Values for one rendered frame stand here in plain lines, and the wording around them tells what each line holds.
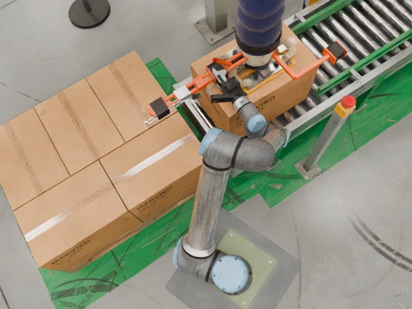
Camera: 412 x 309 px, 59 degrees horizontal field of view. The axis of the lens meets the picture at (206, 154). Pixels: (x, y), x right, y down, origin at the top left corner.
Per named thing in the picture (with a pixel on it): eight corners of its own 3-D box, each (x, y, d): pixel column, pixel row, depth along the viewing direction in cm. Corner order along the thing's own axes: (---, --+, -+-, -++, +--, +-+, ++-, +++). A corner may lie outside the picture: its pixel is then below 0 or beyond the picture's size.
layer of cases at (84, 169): (146, 80, 296) (134, 49, 259) (214, 176, 263) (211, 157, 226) (13, 157, 279) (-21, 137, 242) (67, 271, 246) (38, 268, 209)
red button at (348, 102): (347, 95, 184) (349, 92, 181) (357, 106, 182) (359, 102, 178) (336, 103, 183) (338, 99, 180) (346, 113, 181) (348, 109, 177)
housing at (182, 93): (184, 88, 187) (184, 83, 182) (192, 97, 184) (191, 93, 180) (173, 95, 186) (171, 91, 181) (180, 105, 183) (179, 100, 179)
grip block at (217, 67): (218, 64, 190) (218, 57, 185) (229, 77, 187) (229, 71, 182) (205, 72, 189) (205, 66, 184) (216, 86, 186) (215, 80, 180)
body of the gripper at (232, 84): (233, 82, 187) (246, 99, 183) (219, 91, 186) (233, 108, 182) (233, 74, 180) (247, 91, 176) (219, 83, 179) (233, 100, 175)
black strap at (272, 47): (262, 10, 185) (263, 4, 182) (291, 40, 178) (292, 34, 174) (226, 32, 182) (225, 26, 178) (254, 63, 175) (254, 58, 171)
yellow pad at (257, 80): (284, 52, 202) (286, 46, 197) (296, 64, 199) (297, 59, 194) (235, 83, 197) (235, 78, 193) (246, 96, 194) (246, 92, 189)
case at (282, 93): (270, 56, 249) (277, 15, 211) (306, 99, 235) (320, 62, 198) (196, 99, 241) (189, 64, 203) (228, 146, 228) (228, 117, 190)
